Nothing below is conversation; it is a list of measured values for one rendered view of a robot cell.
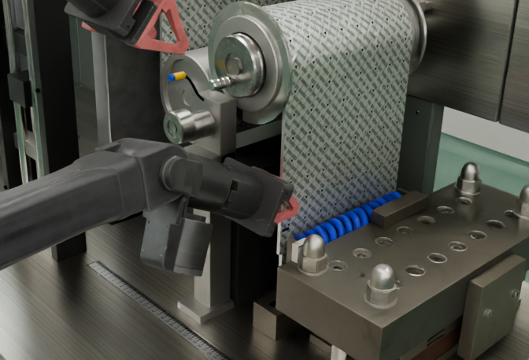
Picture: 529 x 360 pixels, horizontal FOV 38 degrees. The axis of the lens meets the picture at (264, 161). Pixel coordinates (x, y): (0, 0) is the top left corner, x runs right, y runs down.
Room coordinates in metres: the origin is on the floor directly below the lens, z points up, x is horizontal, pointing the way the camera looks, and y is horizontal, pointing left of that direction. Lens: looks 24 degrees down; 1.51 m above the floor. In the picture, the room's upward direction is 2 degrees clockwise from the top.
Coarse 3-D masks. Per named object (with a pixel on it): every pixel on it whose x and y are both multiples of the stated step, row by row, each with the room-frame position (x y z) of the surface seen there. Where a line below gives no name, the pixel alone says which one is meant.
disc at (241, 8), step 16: (224, 16) 0.91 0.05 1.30; (256, 16) 0.87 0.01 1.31; (240, 32) 0.89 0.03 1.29; (272, 32) 0.85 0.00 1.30; (208, 48) 0.93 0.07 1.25; (288, 48) 0.83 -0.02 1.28; (288, 64) 0.83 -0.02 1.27; (288, 80) 0.83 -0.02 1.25; (288, 96) 0.83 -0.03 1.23; (240, 112) 0.89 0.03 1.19; (256, 112) 0.87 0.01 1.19; (272, 112) 0.85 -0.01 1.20
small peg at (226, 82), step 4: (224, 76) 0.87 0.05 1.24; (228, 76) 0.87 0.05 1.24; (212, 80) 0.85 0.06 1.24; (216, 80) 0.85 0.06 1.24; (220, 80) 0.86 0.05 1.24; (224, 80) 0.86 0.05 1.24; (228, 80) 0.86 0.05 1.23; (212, 84) 0.85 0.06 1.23; (216, 84) 0.85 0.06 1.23; (220, 84) 0.85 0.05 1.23; (224, 84) 0.86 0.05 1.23; (228, 84) 0.86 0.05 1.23; (212, 88) 0.85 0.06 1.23; (216, 88) 0.85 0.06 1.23; (220, 88) 0.85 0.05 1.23; (224, 88) 0.86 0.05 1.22
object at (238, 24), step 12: (408, 12) 1.02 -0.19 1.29; (228, 24) 0.90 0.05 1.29; (240, 24) 0.88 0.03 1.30; (252, 24) 0.87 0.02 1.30; (216, 36) 0.91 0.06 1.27; (252, 36) 0.87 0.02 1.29; (264, 36) 0.85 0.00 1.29; (264, 48) 0.85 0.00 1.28; (276, 60) 0.84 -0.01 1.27; (276, 72) 0.84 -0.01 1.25; (264, 84) 0.85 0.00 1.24; (276, 84) 0.84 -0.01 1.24; (252, 96) 0.86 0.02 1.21; (264, 96) 0.85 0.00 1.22; (240, 108) 0.88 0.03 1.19; (252, 108) 0.86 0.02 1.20; (264, 108) 0.85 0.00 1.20
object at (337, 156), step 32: (384, 96) 0.97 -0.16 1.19; (288, 128) 0.84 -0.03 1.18; (320, 128) 0.88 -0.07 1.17; (352, 128) 0.92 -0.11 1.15; (384, 128) 0.97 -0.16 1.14; (288, 160) 0.84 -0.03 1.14; (320, 160) 0.88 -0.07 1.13; (352, 160) 0.93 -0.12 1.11; (384, 160) 0.98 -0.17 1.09; (320, 192) 0.89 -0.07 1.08; (352, 192) 0.93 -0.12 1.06; (384, 192) 0.98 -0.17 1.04; (288, 224) 0.85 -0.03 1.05; (320, 224) 0.89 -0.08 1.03
